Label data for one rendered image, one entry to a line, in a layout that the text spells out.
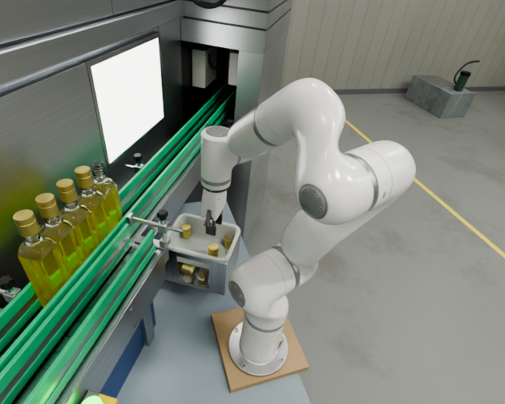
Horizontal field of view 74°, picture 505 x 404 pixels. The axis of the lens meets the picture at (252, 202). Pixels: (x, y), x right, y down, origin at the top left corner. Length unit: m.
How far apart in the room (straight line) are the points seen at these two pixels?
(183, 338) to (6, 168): 0.70
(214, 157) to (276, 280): 0.34
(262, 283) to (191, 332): 0.49
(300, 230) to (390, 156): 0.21
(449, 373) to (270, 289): 1.71
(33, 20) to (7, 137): 0.27
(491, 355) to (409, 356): 0.52
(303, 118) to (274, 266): 0.38
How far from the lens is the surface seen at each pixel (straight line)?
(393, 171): 0.55
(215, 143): 0.83
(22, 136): 0.91
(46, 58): 0.96
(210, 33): 1.60
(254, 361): 1.12
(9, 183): 0.91
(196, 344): 1.18
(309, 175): 0.48
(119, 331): 0.93
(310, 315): 2.21
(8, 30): 0.92
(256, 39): 1.54
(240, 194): 1.89
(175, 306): 1.26
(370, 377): 2.13
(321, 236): 0.62
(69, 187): 0.82
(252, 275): 0.77
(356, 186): 0.48
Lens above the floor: 1.79
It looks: 38 degrees down
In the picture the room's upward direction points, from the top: 7 degrees clockwise
